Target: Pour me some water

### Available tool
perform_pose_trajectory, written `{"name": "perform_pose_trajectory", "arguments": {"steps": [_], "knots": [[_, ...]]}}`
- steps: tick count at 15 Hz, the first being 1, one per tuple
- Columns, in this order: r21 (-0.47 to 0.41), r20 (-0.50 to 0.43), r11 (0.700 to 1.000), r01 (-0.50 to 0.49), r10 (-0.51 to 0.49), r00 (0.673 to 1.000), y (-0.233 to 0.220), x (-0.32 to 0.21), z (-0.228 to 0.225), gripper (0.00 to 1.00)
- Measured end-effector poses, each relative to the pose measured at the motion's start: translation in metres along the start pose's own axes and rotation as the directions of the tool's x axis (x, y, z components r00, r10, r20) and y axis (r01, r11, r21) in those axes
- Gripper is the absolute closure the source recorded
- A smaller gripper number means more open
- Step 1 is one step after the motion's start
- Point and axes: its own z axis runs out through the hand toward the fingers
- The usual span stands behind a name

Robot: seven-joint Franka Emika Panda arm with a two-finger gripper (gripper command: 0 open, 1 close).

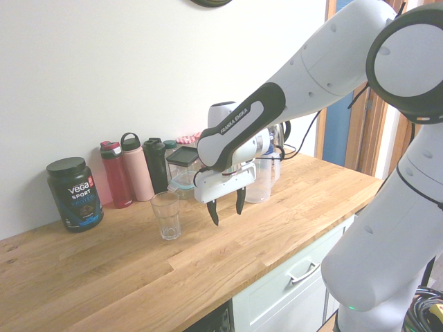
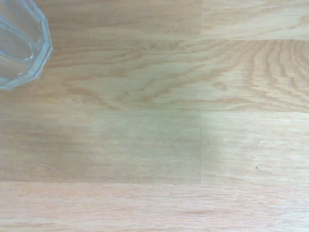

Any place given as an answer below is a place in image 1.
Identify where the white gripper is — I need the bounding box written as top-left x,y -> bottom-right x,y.
192,161 -> 258,228

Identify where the clear plastic pitcher blue lid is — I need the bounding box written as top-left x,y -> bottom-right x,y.
244,147 -> 282,204

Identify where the red water bottle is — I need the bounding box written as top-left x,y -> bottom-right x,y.
99,140 -> 134,210

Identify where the clear ribbed drinking glass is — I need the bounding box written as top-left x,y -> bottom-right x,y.
150,192 -> 181,241

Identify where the clear canister black square lid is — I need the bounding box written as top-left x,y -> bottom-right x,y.
165,146 -> 201,183

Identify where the jar with red checkered lid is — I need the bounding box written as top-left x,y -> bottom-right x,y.
175,132 -> 202,148

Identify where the black shaker bottle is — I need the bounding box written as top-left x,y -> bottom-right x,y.
142,137 -> 170,194

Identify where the clear bottle green lid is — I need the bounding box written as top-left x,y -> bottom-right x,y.
162,139 -> 179,160

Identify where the stainless steel electric kettle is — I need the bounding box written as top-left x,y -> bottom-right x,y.
268,120 -> 292,148

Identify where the pink insulated bottle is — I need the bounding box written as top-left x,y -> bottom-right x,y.
120,132 -> 156,202

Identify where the black under-counter appliance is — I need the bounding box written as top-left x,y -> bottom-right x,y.
181,299 -> 235,332

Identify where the pale green cabinet drawer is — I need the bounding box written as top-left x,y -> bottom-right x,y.
231,214 -> 357,332

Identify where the blue door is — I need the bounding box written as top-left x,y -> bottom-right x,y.
325,98 -> 354,171

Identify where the black Vega protein tub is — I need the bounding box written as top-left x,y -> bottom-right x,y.
46,156 -> 105,233

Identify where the yellow box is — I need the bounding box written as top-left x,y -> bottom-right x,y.
427,303 -> 443,332

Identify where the white drawer handle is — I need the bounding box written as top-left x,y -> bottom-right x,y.
286,261 -> 321,285

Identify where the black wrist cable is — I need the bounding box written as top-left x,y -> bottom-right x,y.
254,109 -> 321,163

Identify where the wooden door frame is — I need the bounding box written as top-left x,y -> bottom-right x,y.
314,0 -> 422,183

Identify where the black round wall clock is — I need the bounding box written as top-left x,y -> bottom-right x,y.
189,0 -> 233,8

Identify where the coiled black cable bundle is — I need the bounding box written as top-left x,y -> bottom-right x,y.
404,286 -> 443,332

